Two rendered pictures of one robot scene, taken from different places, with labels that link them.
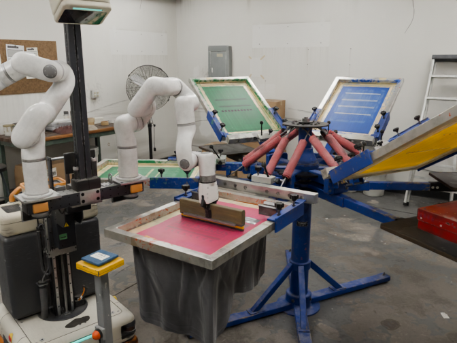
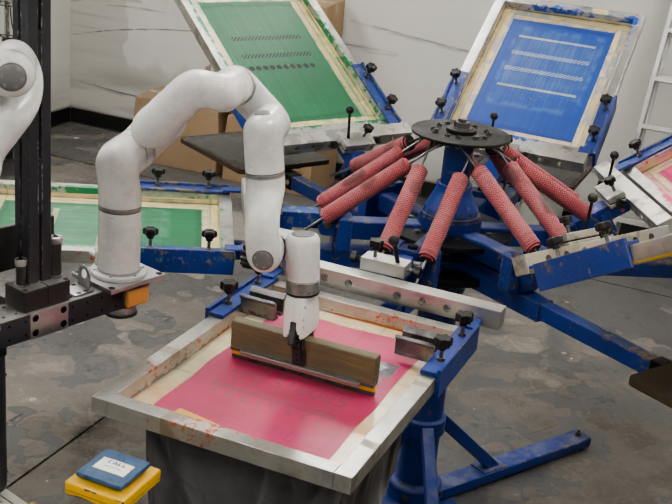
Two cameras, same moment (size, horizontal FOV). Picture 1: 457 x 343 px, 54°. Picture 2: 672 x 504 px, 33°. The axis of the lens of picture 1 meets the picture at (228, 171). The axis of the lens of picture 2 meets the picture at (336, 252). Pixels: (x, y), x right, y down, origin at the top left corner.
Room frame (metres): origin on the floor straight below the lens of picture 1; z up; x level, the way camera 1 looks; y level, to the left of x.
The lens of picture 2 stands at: (-0.25, 0.50, 2.13)
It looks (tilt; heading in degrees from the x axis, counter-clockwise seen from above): 21 degrees down; 348
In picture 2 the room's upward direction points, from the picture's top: 5 degrees clockwise
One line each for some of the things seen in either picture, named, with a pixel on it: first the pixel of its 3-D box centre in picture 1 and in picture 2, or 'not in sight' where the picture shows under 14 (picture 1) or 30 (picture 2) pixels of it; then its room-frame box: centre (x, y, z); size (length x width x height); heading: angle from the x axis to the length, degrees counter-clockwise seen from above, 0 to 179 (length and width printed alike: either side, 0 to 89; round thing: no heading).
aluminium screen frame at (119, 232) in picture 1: (210, 219); (300, 367); (2.00, 0.08, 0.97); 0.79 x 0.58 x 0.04; 146
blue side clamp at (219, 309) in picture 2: (195, 197); (242, 302); (2.35, 0.18, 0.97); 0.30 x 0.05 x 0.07; 146
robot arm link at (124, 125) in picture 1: (127, 130); (122, 172); (2.16, 0.49, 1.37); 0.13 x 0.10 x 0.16; 159
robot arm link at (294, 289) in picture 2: (208, 177); (304, 283); (2.01, 0.09, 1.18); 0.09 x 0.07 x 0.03; 147
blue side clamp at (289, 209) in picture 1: (286, 215); (449, 357); (2.05, -0.28, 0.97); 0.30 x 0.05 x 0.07; 146
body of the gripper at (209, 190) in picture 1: (209, 190); (302, 309); (2.00, 0.09, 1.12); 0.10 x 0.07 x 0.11; 147
